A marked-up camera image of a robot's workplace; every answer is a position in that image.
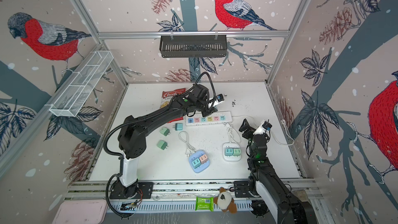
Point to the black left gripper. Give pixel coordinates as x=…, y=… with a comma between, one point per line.
x=210, y=111

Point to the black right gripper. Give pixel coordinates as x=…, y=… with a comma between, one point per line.
x=245, y=128

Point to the white long power strip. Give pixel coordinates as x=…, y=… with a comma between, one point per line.
x=214, y=118

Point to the green plug adapter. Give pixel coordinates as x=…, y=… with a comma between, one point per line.
x=162, y=144
x=237, y=152
x=165, y=131

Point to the white square power socket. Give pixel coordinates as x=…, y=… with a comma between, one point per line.
x=231, y=158

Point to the pink plug adapter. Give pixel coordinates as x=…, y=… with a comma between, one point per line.
x=203, y=159

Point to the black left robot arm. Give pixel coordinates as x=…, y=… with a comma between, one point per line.
x=128, y=140

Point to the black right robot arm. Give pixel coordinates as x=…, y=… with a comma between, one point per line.
x=264, y=182

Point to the red Chuba cassava chips bag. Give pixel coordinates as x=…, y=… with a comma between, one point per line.
x=167, y=98

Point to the blue square power socket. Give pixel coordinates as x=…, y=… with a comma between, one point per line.
x=202, y=167

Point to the brown white plush toy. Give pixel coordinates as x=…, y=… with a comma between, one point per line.
x=225, y=202

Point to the green wet wipes pack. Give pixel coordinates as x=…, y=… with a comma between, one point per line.
x=204, y=204

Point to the pink tray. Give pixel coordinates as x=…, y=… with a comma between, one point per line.
x=81, y=212

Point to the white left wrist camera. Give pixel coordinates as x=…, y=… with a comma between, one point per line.
x=216, y=101

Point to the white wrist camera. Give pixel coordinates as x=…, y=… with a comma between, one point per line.
x=263, y=128
x=216, y=101

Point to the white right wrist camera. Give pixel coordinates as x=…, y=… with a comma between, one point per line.
x=263, y=128

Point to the black hanging wire basket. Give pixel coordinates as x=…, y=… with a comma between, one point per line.
x=193, y=46

